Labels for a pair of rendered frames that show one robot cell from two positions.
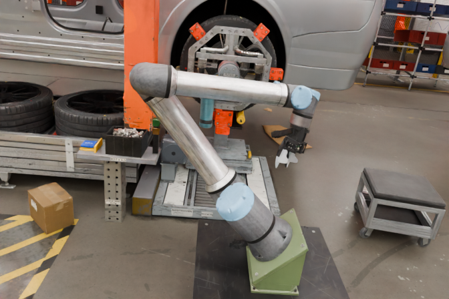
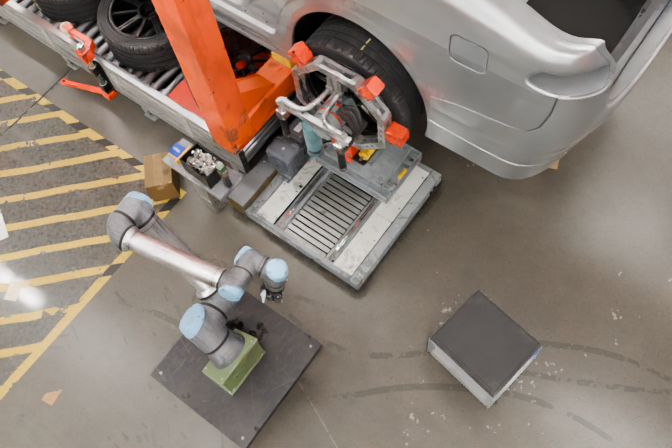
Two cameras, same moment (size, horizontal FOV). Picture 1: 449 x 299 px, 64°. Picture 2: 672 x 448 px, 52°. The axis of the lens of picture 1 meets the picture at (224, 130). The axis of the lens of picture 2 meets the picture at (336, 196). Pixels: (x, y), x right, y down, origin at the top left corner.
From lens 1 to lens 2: 2.79 m
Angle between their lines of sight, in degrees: 52
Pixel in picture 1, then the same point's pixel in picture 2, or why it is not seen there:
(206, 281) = (184, 346)
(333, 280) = (271, 400)
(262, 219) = (204, 345)
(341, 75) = (502, 164)
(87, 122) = not seen: hidden behind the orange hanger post
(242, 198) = (187, 327)
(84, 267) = not seen: hidden behind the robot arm
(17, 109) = (150, 50)
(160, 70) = (114, 237)
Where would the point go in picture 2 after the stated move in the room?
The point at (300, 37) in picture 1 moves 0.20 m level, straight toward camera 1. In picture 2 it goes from (441, 101) to (407, 127)
